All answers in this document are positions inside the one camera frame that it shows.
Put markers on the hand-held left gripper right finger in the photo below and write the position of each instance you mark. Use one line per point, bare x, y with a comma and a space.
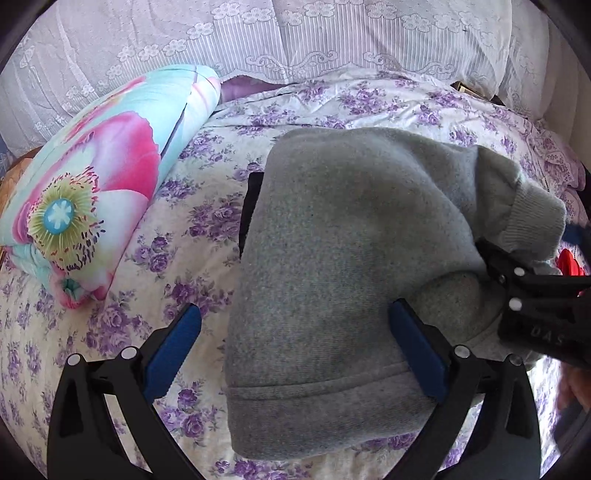
415, 341

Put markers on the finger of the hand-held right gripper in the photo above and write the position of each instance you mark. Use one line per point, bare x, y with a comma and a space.
501, 261
577, 235

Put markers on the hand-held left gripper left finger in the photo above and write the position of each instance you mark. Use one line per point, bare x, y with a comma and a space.
178, 339

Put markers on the grey sweatshirt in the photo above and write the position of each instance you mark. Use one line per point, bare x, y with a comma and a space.
351, 221

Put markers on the person's right forearm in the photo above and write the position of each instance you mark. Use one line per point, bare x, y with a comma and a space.
572, 387

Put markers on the red printed cloth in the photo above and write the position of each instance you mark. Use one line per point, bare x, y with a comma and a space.
572, 265

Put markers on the purple floral bed sheet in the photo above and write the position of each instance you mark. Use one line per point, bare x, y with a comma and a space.
194, 217

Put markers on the teal pink floral quilt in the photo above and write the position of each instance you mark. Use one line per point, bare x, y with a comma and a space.
106, 161

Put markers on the brown wooden headboard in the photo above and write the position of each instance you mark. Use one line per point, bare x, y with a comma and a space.
11, 177

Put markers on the purple pillow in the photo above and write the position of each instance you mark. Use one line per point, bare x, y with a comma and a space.
244, 87

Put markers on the white lace pillow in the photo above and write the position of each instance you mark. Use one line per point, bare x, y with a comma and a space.
277, 37

